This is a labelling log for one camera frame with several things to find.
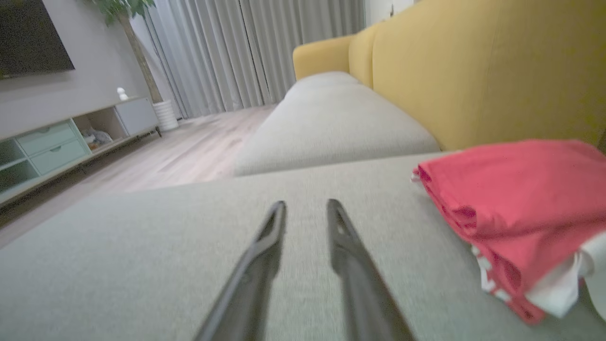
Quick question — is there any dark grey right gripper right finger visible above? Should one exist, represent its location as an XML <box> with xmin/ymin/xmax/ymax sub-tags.
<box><xmin>326</xmin><ymin>198</ymin><xmax>418</xmax><ymax>341</ymax></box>

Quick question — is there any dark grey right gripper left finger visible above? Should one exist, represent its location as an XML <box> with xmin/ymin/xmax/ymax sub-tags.
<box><xmin>194</xmin><ymin>200</ymin><xmax>287</xmax><ymax>341</ymax></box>

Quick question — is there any red number 23 basketball jersey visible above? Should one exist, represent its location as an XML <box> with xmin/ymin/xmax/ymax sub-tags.
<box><xmin>411</xmin><ymin>139</ymin><xmax>606</xmax><ymax>326</ymax></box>

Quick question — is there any large grey sofa seat cushion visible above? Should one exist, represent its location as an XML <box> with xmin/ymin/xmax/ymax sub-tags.
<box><xmin>0</xmin><ymin>152</ymin><xmax>606</xmax><ymax>341</ymax></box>

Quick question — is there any white ribbed plant pot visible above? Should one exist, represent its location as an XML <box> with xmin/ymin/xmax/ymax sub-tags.
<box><xmin>152</xmin><ymin>99</ymin><xmax>180</xmax><ymax>132</ymax></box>

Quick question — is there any grey cabinet door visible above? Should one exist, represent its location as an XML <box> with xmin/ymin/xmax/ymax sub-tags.
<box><xmin>115</xmin><ymin>98</ymin><xmax>160</xmax><ymax>137</ymax></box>

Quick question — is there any grey soft toy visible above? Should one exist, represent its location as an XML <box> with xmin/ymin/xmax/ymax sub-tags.
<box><xmin>81</xmin><ymin>128</ymin><xmax>114</xmax><ymax>152</ymax></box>

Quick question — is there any long low tv cabinet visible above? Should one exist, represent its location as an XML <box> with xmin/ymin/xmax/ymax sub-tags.
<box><xmin>0</xmin><ymin>97</ymin><xmax>162</xmax><ymax>210</ymax></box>

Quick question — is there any mint green cabinet drawer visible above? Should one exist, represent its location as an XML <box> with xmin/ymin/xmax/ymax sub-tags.
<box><xmin>30</xmin><ymin>139</ymin><xmax>91</xmax><ymax>176</ymax></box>
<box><xmin>16</xmin><ymin>120</ymin><xmax>79</xmax><ymax>155</ymax></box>

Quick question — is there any yellow sofa armrest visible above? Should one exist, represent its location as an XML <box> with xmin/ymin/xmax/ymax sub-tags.
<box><xmin>292</xmin><ymin>34</ymin><xmax>356</xmax><ymax>81</ymax></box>

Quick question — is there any grey pleated curtain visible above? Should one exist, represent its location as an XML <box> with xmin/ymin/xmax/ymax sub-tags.
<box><xmin>130</xmin><ymin>0</ymin><xmax>366</xmax><ymax>119</ymax></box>

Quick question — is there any yellow sofa backrest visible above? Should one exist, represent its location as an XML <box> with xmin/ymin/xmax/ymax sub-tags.
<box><xmin>348</xmin><ymin>0</ymin><xmax>606</xmax><ymax>153</ymax></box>

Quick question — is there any indoor tree with green leaves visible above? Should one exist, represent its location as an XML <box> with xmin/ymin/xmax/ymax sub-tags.
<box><xmin>85</xmin><ymin>0</ymin><xmax>164</xmax><ymax>104</ymax></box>

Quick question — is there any black flat television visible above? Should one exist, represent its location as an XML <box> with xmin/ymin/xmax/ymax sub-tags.
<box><xmin>0</xmin><ymin>0</ymin><xmax>76</xmax><ymax>80</ymax></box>

